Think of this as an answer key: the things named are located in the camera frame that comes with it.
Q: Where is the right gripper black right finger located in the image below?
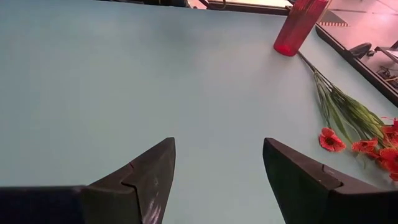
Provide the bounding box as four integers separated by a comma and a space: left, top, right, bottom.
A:
262, 138, 398, 224

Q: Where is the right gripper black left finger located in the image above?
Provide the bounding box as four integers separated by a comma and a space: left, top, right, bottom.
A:
0, 137, 177, 224

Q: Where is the red glass vase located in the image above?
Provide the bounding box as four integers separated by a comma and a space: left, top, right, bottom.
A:
272, 0, 331, 57

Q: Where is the orange artificial flower bunch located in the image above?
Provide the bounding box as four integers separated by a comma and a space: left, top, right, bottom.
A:
297, 51, 398, 182

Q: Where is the green table mat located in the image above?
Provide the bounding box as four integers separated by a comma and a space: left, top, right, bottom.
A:
0, 0, 398, 224

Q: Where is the black stand with round base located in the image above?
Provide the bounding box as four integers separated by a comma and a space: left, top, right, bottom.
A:
348, 42, 377, 60

